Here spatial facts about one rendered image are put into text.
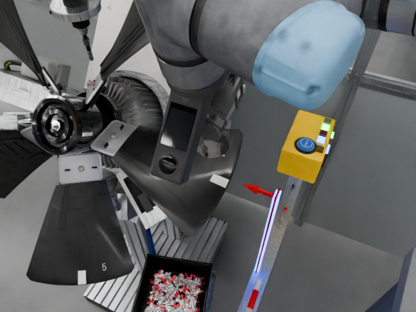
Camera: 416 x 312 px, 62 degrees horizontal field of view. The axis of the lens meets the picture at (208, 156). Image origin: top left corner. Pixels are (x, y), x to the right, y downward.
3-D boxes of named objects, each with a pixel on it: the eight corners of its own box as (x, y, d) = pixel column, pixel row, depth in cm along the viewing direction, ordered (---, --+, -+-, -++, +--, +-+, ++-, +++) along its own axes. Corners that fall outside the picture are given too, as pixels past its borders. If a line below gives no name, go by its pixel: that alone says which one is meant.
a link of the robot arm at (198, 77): (205, 76, 33) (133, 54, 35) (211, 103, 37) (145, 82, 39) (237, 19, 35) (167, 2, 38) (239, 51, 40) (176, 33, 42)
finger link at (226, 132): (234, 150, 52) (231, 120, 44) (231, 159, 52) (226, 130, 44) (207, 140, 54) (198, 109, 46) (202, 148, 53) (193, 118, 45)
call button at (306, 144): (299, 138, 88) (300, 134, 86) (315, 143, 87) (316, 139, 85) (294, 150, 85) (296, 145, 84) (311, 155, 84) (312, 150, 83)
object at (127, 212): (124, 211, 99) (123, 186, 98) (143, 212, 97) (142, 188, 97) (108, 218, 91) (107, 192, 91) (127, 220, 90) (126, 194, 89)
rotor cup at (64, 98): (62, 143, 83) (17, 149, 71) (74, 84, 80) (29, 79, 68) (113, 163, 80) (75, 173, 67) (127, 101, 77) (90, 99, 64)
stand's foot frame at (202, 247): (154, 200, 202) (152, 192, 196) (227, 230, 190) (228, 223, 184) (87, 301, 166) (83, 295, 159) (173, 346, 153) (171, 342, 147)
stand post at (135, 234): (147, 272, 175) (107, 153, 105) (163, 280, 172) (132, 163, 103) (142, 280, 172) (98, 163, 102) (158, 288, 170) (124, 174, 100)
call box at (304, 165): (291, 135, 102) (299, 108, 94) (326, 145, 99) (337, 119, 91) (275, 174, 93) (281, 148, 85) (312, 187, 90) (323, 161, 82)
